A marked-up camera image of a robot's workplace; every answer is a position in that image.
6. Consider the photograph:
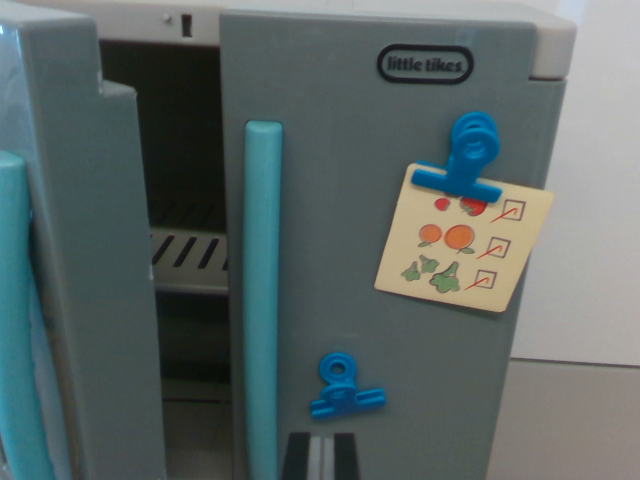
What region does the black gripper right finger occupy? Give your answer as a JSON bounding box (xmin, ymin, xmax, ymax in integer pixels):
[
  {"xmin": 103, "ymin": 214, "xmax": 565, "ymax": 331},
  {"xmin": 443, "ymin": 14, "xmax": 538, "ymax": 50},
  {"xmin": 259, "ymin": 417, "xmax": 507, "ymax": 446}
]
[{"xmin": 332, "ymin": 432, "xmax": 361, "ymax": 480}]

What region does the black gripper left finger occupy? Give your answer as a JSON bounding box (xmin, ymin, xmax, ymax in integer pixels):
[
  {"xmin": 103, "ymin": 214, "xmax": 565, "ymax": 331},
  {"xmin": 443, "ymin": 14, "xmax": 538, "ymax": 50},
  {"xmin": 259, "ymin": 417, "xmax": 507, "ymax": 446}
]
[{"xmin": 281, "ymin": 432, "xmax": 312, "ymax": 480}]

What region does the grey slotted fridge shelf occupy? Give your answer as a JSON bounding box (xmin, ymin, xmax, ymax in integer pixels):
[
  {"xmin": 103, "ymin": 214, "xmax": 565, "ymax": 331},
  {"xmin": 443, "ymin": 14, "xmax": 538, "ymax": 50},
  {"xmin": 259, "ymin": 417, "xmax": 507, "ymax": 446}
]
[{"xmin": 148, "ymin": 227, "xmax": 231, "ymax": 296}]

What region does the toy fridge body white top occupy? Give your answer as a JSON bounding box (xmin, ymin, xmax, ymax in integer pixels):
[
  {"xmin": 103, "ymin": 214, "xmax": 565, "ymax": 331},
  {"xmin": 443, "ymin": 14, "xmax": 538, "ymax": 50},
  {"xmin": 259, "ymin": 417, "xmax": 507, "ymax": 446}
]
[{"xmin": 94, "ymin": 0, "xmax": 576, "ymax": 480}]

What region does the small blue plastic clip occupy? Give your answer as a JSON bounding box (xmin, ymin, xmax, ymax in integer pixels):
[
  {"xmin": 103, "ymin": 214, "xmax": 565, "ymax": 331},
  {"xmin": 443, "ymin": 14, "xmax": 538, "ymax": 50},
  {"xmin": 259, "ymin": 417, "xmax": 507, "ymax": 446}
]
[{"xmin": 309, "ymin": 352, "xmax": 388, "ymax": 424}]

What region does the cream shopping list card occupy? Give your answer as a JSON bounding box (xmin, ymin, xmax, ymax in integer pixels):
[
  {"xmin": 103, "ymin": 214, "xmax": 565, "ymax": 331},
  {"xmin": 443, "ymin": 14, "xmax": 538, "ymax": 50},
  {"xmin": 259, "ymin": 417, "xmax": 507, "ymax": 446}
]
[{"xmin": 373, "ymin": 162, "xmax": 555, "ymax": 315}]

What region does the large blue plastic clip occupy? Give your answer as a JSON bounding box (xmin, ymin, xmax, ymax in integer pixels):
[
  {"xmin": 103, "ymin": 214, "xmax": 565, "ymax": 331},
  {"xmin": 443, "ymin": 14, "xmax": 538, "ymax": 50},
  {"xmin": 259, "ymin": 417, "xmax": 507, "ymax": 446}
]
[{"xmin": 410, "ymin": 110, "xmax": 504, "ymax": 205}]

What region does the teal handle of logo door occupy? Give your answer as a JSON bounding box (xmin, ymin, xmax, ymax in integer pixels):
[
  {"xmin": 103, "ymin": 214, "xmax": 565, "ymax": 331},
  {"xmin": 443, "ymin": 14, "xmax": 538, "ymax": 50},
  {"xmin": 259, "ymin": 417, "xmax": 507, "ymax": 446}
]
[{"xmin": 243, "ymin": 119, "xmax": 284, "ymax": 480}]

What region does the teal handle of dispenser door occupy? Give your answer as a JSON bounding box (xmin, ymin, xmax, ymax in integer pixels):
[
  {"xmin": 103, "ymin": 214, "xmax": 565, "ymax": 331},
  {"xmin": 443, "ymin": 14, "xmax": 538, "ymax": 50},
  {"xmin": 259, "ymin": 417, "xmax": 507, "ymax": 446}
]
[{"xmin": 0, "ymin": 149, "xmax": 57, "ymax": 480}]

